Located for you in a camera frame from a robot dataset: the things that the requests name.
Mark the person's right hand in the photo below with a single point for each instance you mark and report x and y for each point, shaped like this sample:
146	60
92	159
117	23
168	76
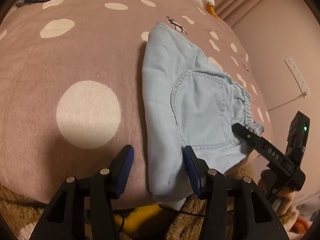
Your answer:
286	194

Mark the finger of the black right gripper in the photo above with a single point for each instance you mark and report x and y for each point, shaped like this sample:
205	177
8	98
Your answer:
251	139

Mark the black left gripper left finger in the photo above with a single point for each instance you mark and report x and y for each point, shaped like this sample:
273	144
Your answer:
110	182

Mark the brown fuzzy rug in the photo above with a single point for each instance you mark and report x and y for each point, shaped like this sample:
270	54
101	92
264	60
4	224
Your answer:
147	222

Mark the pink polka dot bed cover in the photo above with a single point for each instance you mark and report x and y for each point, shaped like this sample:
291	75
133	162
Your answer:
71	87

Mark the light blue denim pants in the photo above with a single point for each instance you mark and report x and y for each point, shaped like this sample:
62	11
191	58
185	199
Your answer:
189	101

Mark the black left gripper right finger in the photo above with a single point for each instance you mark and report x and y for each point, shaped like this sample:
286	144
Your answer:
206	183

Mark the white power strip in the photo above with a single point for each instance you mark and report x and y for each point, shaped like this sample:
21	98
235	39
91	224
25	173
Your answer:
305	91

